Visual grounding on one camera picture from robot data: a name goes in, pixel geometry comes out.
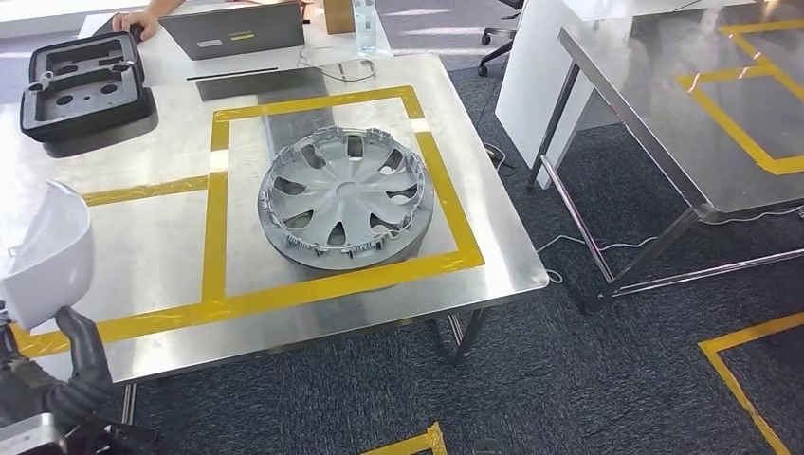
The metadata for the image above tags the clear cable loop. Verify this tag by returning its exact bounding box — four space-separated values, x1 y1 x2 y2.
297 44 379 84

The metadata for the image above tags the large yellow tape square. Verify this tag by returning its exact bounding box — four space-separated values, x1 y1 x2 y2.
200 84 486 316

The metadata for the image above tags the stainless steel workbench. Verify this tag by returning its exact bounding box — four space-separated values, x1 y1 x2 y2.
0 53 551 425

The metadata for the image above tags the white partition panel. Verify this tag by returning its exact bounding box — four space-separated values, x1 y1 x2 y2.
494 0 620 190

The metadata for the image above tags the grey laptop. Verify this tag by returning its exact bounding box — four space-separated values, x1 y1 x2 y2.
157 1 307 63

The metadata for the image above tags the yellow floor tape square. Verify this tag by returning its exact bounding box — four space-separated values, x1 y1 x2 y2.
360 422 448 455
698 312 804 455

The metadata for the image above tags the clear plastic water bottle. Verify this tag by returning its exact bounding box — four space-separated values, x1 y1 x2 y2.
351 0 378 56

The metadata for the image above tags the white desk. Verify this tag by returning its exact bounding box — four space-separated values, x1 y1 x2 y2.
78 0 395 88

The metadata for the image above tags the white floor cable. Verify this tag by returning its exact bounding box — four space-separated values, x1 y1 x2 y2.
535 204 804 285

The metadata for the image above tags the brown cardboard box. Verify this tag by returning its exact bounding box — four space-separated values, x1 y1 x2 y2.
321 0 356 36

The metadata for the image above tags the person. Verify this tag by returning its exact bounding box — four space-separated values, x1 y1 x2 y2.
111 0 190 43

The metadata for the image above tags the silver plastic wheel cover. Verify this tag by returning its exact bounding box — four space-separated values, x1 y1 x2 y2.
257 125 436 272

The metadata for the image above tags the small yellow tape rectangle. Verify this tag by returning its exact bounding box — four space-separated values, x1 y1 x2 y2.
12 173 230 359

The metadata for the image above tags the white curved plastic part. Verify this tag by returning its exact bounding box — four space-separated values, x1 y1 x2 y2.
0 180 96 332

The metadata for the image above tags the stainless steel table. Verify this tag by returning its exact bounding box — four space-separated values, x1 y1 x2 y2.
526 0 804 316

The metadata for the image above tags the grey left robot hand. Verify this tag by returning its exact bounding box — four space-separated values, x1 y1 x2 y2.
0 304 116 421

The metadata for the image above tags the black foam tray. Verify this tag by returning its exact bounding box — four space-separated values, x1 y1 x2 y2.
20 63 156 144
27 31 147 86

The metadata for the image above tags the black office chair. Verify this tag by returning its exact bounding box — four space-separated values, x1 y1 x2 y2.
476 0 527 79

